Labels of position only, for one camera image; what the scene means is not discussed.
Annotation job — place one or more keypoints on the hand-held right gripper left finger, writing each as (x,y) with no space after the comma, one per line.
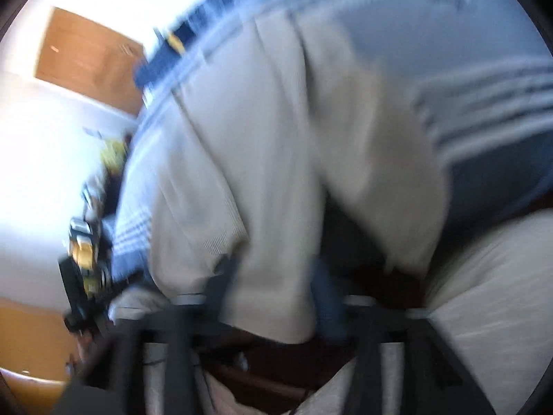
(221,287)

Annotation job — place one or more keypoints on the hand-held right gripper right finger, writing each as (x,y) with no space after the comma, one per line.
(327,302)

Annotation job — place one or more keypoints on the beige knit sweater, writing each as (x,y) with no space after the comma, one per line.
(268,173)

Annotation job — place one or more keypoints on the dark cluttered shelf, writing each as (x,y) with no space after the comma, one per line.
(86,259)

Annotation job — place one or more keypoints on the pale cloth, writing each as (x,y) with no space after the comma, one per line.
(492,294)

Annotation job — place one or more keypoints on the yellow plastic bag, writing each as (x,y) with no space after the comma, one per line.
(113,153)

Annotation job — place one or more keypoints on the wooden cabinet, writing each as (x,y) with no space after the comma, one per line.
(30,341)

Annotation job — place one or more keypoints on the blue floral folded quilt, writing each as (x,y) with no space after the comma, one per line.
(190,34)

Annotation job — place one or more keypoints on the wooden door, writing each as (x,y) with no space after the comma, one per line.
(86,60)

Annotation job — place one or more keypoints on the blue striped bed sheet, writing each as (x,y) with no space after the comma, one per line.
(432,30)

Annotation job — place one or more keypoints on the dark wooden bed frame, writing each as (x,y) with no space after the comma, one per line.
(281,363)

